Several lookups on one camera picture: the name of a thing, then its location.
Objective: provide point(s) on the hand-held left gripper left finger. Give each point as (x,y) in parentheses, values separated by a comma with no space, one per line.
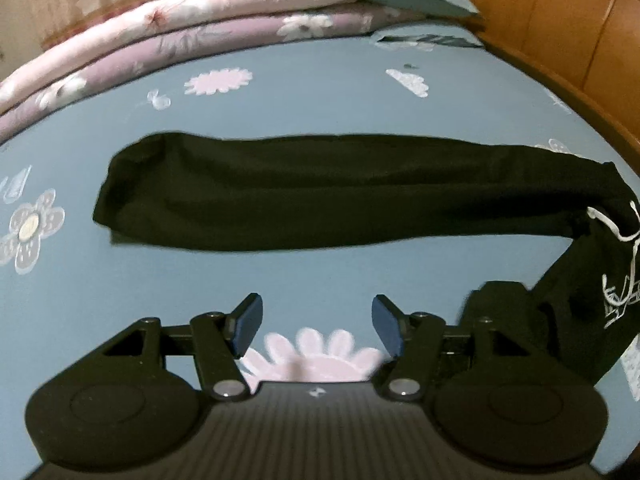
(247,325)

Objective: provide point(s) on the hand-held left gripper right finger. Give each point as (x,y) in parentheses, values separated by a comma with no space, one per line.
(386,325)

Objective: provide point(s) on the black pants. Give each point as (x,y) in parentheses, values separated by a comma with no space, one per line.
(325,195)

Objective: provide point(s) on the blue floral bed sheet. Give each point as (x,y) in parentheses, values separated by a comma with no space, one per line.
(300,100)

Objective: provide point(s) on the pink floral quilt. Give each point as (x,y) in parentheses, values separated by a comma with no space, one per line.
(175,10)

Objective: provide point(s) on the wooden headboard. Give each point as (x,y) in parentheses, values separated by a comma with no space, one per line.
(575,20)

